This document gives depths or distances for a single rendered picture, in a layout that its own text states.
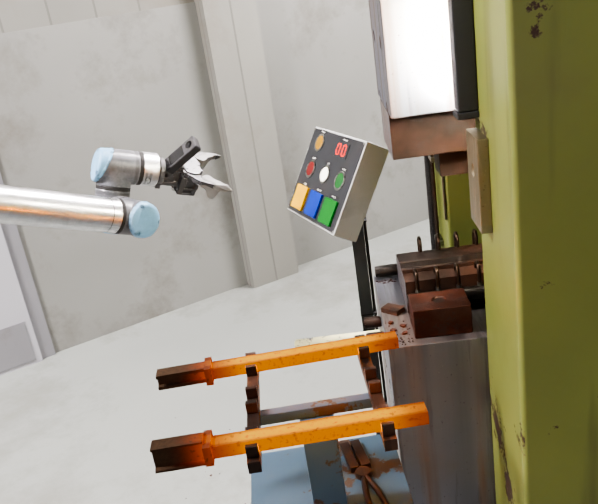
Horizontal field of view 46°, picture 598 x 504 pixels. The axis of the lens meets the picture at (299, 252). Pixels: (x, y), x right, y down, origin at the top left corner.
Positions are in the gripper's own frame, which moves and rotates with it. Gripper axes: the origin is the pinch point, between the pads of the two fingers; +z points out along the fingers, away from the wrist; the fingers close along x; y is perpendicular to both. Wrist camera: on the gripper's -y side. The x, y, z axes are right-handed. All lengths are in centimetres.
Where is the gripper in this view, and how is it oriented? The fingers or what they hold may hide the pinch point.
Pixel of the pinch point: (227, 171)
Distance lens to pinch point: 203.2
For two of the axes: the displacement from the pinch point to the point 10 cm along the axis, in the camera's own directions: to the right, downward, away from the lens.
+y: -3.7, 6.9, 6.2
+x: 3.0, 7.3, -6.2
